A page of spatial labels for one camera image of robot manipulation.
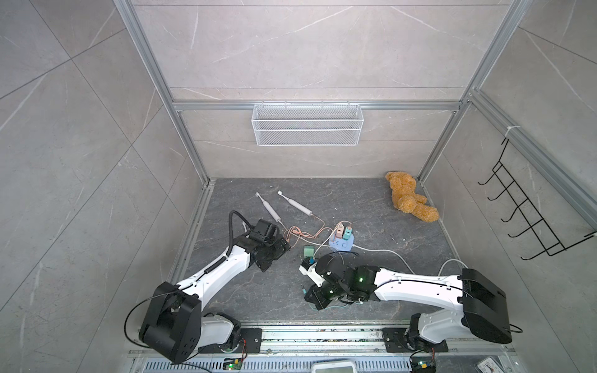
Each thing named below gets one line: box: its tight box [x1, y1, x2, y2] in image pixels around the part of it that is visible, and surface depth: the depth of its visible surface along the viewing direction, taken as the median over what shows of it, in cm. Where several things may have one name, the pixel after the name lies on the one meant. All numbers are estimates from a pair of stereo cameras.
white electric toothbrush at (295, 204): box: [276, 190, 313, 217], surface depth 109 cm
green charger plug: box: [303, 245, 315, 258], surface depth 94 cm
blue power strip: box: [328, 233, 355, 252], surface depth 95 cm
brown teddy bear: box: [384, 171, 440, 223], surface depth 105 cm
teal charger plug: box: [342, 226, 353, 241], surface depth 94 cm
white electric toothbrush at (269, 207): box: [254, 191, 282, 223], surface depth 108 cm
